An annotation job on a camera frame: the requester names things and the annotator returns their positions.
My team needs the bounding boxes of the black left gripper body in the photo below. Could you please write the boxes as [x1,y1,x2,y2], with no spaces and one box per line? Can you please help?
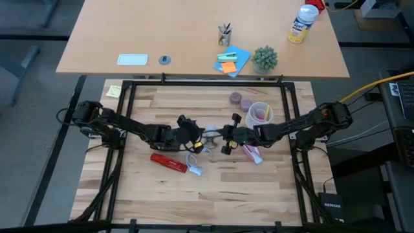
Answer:
[171,115,204,155]

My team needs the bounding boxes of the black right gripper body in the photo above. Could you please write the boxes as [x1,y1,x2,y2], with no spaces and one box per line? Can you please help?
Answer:
[221,113,258,155]

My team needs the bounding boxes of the white lightbulb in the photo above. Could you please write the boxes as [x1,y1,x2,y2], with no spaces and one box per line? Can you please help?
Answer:
[204,125,221,140]

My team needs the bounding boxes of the white lamp cord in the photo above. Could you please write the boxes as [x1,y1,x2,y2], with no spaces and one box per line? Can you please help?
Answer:
[184,151,208,177]

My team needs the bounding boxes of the white textured cup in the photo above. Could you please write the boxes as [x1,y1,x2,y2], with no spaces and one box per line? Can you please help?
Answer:
[245,101,275,130]

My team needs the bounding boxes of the pink stapler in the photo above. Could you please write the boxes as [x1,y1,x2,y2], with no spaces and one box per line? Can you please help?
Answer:
[241,144,264,166]

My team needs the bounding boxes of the red stapler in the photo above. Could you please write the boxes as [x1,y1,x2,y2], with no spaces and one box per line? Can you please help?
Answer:
[149,153,188,174]

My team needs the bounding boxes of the plain mauve tape roll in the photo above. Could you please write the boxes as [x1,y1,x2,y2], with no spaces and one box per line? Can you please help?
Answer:
[240,98,254,113]

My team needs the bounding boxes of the orange sticky notes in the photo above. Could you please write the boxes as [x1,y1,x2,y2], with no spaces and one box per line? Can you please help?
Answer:
[221,61,238,74]

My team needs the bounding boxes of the teal stapler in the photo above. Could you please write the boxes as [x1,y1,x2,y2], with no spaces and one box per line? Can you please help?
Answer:
[217,52,239,63]

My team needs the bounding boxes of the blue notebook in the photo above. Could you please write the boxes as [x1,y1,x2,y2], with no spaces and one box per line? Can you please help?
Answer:
[212,44,252,79]

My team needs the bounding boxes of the green succulent plant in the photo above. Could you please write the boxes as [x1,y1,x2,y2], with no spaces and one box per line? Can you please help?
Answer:
[251,45,279,74]

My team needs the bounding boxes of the yellow sticky note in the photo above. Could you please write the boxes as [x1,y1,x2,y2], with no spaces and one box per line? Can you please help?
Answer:
[105,84,122,99]

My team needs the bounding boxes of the white rectangular pad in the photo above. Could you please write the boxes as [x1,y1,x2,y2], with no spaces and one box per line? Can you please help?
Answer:
[116,53,149,67]

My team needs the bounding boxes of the metal pencil cup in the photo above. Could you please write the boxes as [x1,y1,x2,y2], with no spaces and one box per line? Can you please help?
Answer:
[218,22,233,47]

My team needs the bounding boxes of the tan desk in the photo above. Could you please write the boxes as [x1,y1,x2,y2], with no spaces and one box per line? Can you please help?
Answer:
[55,0,351,80]

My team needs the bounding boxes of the disinfectant wipes canister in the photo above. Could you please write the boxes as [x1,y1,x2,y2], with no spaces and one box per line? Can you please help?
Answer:
[287,4,320,45]

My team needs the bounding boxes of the red box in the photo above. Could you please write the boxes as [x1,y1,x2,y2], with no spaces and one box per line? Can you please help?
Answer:
[305,0,326,12]

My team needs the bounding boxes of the backlit black keyboard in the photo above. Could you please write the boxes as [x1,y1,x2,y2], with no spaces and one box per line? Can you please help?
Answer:
[399,128,414,170]

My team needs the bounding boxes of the black laptop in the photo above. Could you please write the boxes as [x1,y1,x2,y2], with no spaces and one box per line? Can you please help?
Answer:
[396,79,414,121]

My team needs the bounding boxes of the grey desk leg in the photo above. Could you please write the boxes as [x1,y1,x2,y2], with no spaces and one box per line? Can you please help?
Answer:
[0,45,41,107]

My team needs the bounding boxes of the black network switch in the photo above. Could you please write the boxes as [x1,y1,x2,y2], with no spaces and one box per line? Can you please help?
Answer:
[318,192,345,224]

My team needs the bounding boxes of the thin yellow cable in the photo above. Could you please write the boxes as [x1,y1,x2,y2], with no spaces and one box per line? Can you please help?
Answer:
[325,0,360,14]

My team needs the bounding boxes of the thick yellow cable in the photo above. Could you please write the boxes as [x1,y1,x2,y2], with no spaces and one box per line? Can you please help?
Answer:
[338,71,414,104]

